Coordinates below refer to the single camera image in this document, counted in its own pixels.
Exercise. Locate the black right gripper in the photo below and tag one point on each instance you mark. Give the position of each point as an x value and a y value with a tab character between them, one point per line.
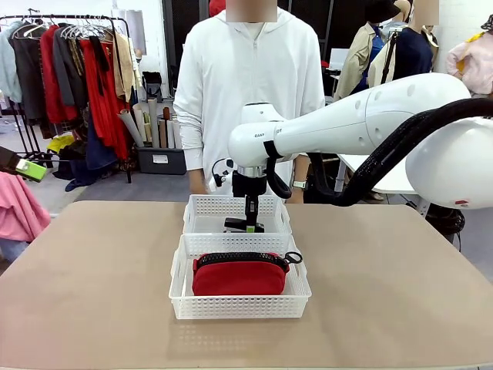
248	185

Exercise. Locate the black stapler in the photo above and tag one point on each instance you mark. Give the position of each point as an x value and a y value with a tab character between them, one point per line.
235	223

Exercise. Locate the red pouch with black zipper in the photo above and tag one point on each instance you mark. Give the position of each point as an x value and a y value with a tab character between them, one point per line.
239	279

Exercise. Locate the person's left forearm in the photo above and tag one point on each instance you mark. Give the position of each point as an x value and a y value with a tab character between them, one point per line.
301	169

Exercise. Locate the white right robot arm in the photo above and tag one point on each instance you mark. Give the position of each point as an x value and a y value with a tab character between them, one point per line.
346	123

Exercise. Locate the person's left hand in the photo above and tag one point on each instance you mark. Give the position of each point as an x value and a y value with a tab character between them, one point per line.
296	196

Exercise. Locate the person's right hand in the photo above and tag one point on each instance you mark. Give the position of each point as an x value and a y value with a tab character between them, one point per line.
197	183

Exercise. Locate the yellow cloth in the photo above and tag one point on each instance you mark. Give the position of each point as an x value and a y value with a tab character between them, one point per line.
59	143

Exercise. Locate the pink cloth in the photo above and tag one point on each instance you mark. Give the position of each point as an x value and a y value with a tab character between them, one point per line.
19	212

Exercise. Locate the dark clothes pile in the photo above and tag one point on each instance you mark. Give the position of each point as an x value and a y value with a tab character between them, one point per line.
73	154

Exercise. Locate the white perforated plastic basket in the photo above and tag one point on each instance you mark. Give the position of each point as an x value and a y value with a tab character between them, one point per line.
200	202
239	308

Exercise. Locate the white wrist watch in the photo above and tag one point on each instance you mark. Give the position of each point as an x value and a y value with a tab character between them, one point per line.
299	184

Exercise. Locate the navy blue garment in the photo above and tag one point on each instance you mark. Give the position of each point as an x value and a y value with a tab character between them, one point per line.
96	154

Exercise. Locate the blue cloth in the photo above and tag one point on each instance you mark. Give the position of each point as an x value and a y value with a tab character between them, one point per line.
11	250

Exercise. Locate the black storage bin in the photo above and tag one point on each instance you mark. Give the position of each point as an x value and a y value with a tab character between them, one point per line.
173	162

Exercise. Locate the red hanging dress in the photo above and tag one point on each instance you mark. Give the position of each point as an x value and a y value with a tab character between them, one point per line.
108	115

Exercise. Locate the dark brown hanging garment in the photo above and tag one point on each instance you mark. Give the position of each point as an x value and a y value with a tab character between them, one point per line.
29	77

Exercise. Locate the red hanging coat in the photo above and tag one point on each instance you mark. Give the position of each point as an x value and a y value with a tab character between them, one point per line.
50	77

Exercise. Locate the white paper roll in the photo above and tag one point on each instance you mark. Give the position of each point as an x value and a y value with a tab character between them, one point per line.
175	135

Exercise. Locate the grey paper roll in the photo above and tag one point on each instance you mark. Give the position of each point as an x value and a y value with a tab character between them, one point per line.
131	129

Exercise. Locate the dark grey hanging jacket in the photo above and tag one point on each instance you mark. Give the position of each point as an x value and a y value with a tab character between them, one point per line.
65	69

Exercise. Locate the light blue hanging garment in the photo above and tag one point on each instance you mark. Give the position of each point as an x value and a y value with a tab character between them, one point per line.
7	65

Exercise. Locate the person in white hoodie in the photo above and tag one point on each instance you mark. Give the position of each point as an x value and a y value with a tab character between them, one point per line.
231	96

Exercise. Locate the brown cardboard tube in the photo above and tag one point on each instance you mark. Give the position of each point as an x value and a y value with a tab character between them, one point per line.
166	115

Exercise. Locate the beige cardboard tube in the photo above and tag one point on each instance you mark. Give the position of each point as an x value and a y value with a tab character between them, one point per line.
153	123

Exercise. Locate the black hanging scarf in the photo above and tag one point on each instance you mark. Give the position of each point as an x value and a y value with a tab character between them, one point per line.
101	58

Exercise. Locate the beige hanging garment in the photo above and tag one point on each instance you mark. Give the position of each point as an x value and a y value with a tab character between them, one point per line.
125	65

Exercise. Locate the white table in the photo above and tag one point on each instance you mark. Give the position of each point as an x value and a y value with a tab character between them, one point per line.
396	185

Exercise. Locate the black chair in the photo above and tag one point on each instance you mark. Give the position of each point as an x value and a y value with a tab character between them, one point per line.
152	79

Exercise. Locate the black metal clothes rack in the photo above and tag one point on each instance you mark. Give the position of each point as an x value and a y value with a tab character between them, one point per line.
96	17

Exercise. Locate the white sign board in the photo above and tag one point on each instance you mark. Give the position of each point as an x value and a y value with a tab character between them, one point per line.
339	59

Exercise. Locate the mannequin in beige trench coat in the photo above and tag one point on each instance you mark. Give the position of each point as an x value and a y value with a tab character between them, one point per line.
354	65

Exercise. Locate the black tripod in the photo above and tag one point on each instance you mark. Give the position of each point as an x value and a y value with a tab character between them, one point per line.
387	65

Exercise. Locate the red cap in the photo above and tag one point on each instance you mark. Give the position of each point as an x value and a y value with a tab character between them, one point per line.
215	5

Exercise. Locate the mannequin in navy top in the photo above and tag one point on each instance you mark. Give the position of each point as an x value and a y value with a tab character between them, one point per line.
412	54

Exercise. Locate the black hat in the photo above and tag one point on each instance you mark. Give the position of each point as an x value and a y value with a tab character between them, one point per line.
381	11

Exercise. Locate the mannequin in pink hoodie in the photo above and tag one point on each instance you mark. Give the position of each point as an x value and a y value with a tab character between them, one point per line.
477	61

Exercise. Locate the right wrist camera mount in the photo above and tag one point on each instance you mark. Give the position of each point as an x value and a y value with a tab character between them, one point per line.
225	181

